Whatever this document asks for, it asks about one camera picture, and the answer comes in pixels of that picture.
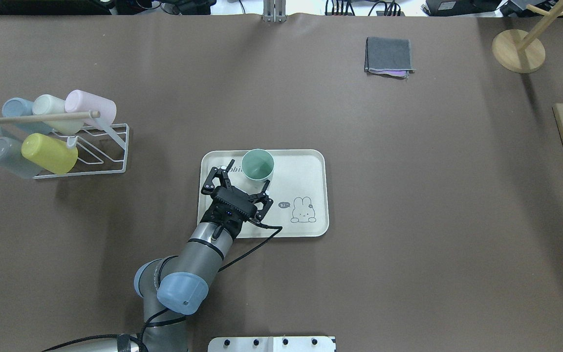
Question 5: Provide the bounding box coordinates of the wooden rack handle rod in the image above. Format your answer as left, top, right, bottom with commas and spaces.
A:
0, 110, 101, 124

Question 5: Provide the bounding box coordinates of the wooden mug tree stand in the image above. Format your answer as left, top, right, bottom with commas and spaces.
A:
491, 0, 563, 74

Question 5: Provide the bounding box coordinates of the folded grey cloth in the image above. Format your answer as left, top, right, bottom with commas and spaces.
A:
364, 37, 415, 79

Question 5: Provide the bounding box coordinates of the light blue cup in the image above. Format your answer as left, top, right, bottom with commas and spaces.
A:
1, 97, 53, 134

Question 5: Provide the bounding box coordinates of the pink cup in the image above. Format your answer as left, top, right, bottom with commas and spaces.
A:
64, 89, 117, 125

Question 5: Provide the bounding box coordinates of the green cup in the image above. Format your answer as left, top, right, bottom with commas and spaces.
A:
241, 149, 275, 182

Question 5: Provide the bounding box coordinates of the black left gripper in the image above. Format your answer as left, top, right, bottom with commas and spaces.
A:
200, 159, 273, 240

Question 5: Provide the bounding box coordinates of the yellow cup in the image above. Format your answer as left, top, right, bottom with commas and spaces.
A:
22, 133, 79, 175

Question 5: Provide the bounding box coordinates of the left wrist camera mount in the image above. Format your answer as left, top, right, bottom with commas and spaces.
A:
211, 186, 259, 220

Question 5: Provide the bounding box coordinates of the aluminium frame post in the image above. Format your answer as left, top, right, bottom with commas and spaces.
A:
262, 0, 287, 23

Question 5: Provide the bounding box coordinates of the white wire cup rack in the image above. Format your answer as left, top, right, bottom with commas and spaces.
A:
33, 123, 130, 179

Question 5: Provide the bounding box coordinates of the cream white cup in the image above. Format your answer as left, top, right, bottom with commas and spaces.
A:
32, 94, 84, 135

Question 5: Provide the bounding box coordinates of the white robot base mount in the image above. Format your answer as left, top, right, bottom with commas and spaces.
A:
207, 336, 337, 352

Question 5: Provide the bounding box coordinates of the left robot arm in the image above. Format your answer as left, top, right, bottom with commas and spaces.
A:
51, 162, 273, 352

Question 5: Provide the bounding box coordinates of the white rabbit tray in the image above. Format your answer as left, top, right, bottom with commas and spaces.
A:
199, 149, 330, 238

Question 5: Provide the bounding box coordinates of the grey cup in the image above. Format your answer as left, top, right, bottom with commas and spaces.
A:
0, 136, 43, 179

